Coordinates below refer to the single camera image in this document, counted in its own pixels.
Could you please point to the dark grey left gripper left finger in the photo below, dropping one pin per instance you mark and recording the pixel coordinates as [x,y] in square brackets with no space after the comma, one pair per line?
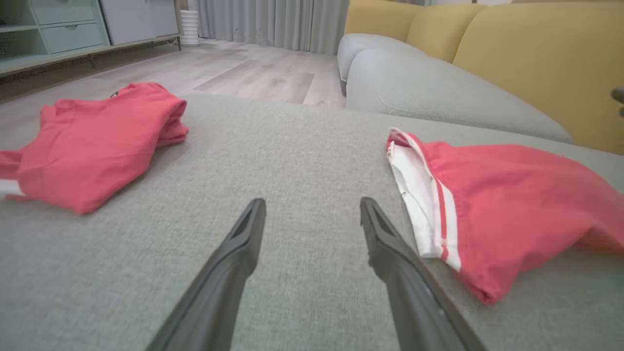
[229,282]

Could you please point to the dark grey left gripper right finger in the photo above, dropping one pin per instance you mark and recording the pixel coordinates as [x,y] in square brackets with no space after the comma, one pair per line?
[409,292]

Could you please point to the red shorts white striped waistband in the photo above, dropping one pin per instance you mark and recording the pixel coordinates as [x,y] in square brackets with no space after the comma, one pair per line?
[512,204]

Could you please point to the folded red garment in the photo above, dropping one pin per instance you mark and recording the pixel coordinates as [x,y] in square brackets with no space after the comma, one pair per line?
[97,146]

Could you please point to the yellow sofa back cushion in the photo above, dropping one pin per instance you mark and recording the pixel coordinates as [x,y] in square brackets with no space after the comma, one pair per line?
[438,31]
[546,63]
[375,17]

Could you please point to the white ribbed vase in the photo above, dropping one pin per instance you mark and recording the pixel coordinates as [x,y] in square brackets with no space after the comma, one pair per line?
[189,28]

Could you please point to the grey curtain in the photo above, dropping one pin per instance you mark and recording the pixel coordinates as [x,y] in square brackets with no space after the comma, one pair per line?
[273,22]

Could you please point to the pale green shelf cabinet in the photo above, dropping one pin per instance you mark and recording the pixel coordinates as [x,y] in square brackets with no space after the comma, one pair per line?
[73,34]

